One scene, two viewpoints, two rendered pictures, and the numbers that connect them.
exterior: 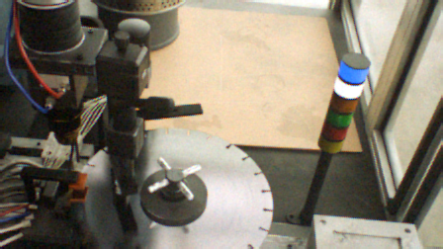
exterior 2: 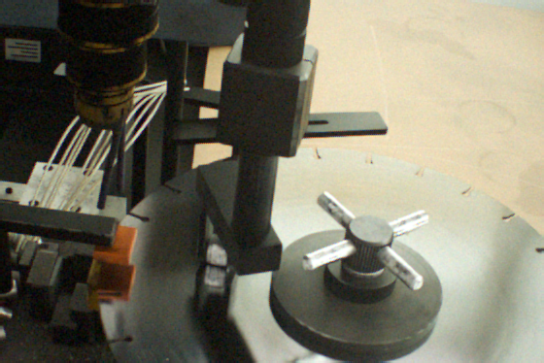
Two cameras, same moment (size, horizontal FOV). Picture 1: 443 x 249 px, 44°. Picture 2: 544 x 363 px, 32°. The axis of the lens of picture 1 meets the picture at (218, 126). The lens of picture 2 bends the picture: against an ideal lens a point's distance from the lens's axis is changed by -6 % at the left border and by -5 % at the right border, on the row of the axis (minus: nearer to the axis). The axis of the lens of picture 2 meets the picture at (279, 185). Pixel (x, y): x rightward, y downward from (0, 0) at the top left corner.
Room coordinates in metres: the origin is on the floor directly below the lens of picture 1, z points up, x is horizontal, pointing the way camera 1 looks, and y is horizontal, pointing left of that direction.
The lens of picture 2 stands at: (0.10, 0.11, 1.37)
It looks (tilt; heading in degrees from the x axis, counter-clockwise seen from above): 36 degrees down; 0
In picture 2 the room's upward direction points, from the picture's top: 8 degrees clockwise
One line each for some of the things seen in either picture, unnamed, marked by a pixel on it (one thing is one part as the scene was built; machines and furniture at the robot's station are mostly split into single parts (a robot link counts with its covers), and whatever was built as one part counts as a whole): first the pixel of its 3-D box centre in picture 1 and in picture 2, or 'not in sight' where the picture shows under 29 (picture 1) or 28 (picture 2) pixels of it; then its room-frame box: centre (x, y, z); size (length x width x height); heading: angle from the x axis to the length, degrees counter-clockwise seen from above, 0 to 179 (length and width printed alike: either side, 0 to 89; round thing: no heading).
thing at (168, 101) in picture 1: (144, 94); not in sight; (0.53, 0.10, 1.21); 0.08 x 0.06 x 0.03; 92
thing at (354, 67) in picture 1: (354, 67); not in sight; (0.73, -0.21, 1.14); 0.05 x 0.04 x 0.03; 2
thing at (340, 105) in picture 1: (344, 98); not in sight; (0.73, -0.21, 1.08); 0.05 x 0.04 x 0.03; 2
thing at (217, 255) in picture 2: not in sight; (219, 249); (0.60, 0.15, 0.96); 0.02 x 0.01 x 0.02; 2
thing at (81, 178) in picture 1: (55, 187); (58, 258); (0.58, 0.25, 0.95); 0.10 x 0.03 x 0.07; 92
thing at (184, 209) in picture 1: (174, 191); (359, 279); (0.59, 0.06, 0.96); 0.11 x 0.11 x 0.03
